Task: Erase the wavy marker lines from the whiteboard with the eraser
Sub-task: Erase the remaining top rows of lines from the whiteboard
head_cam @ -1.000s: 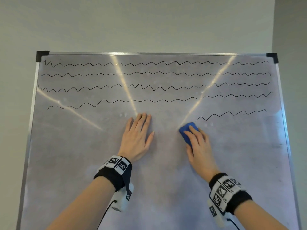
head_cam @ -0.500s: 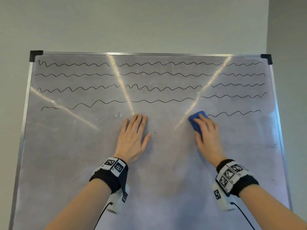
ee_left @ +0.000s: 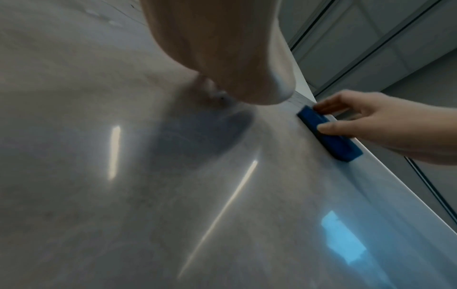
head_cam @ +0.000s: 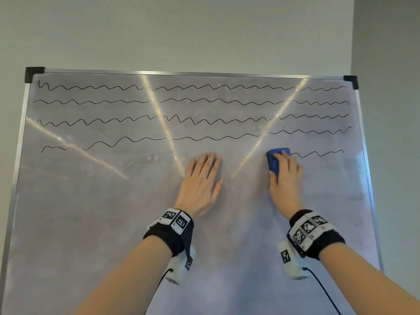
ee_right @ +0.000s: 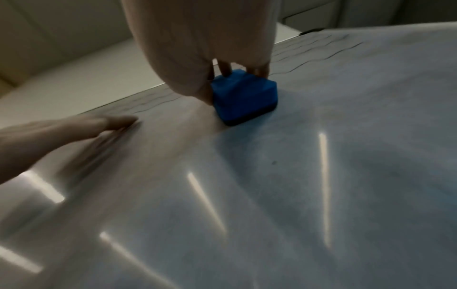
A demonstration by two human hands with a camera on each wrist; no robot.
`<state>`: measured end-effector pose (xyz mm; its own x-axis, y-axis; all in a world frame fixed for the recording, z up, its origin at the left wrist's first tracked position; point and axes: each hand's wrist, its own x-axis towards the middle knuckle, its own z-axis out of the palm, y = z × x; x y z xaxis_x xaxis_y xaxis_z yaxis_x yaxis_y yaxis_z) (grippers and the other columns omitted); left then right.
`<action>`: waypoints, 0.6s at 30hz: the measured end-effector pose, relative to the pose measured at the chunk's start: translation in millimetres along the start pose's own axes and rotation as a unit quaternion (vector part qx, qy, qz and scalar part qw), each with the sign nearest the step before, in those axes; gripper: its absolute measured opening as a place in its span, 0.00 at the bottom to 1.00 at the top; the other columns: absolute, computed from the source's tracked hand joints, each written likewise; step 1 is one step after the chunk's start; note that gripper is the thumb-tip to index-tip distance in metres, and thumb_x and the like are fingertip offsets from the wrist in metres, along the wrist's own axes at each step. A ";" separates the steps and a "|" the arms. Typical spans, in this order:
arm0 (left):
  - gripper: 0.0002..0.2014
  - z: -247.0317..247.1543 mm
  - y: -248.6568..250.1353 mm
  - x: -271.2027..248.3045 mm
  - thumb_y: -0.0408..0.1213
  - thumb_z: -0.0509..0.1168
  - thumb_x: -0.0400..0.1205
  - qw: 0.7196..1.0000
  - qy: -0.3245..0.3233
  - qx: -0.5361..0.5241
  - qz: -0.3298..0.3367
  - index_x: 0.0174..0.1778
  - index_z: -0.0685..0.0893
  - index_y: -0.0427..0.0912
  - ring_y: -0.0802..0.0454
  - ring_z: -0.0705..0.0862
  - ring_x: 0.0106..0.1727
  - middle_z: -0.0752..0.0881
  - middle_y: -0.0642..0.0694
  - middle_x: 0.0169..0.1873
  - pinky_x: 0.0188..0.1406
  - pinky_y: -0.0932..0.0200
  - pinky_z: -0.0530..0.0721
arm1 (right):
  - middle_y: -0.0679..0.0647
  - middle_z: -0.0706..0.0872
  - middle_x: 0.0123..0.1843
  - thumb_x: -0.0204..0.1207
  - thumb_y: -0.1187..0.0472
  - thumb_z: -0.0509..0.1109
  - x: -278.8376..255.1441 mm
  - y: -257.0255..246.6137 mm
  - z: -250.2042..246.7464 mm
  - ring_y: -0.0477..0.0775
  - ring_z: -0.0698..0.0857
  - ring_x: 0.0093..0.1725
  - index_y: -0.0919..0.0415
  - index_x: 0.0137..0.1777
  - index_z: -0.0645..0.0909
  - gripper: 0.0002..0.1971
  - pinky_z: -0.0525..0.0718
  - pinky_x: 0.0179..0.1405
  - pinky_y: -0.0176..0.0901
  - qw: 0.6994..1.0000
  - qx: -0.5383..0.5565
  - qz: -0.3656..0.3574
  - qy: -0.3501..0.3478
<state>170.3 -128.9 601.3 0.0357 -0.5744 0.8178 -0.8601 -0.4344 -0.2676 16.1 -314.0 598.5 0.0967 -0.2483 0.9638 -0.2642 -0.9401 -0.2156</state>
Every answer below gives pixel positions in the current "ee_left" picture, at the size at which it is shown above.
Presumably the person's left hand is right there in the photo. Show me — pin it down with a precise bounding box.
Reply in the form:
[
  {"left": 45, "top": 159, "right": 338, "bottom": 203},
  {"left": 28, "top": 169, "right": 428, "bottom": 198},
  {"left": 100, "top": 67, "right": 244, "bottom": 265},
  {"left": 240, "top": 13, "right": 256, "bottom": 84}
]
[{"left": 138, "top": 0, "right": 298, "bottom": 106}]

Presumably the person's right hand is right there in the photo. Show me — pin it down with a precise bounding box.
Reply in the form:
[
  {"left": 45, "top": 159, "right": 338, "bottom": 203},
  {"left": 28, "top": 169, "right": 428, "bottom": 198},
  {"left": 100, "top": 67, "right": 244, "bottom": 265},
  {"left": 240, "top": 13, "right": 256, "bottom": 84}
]
[{"left": 312, "top": 89, "right": 457, "bottom": 166}]

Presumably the blue whiteboard eraser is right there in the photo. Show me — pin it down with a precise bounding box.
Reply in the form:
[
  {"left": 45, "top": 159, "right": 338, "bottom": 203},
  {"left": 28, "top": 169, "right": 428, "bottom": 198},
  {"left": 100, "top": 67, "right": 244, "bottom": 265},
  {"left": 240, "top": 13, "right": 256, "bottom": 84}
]
[{"left": 297, "top": 105, "right": 364, "bottom": 163}]

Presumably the white whiteboard with wavy lines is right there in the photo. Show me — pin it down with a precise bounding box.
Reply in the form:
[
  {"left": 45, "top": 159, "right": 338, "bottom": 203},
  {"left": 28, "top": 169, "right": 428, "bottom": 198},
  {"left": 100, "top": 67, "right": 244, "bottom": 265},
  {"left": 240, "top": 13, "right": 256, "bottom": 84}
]
[{"left": 0, "top": 0, "right": 457, "bottom": 289}]

